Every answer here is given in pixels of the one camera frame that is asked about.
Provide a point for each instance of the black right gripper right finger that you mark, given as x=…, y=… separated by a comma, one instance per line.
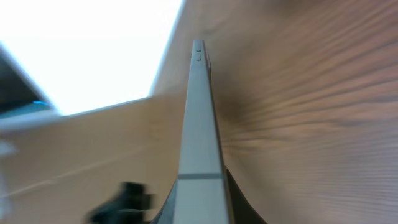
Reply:
x=243, y=212

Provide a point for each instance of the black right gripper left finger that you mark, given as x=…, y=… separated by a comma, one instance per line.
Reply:
x=166, y=213

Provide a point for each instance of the brown cardboard panel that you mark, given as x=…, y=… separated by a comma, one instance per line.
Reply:
x=61, y=171

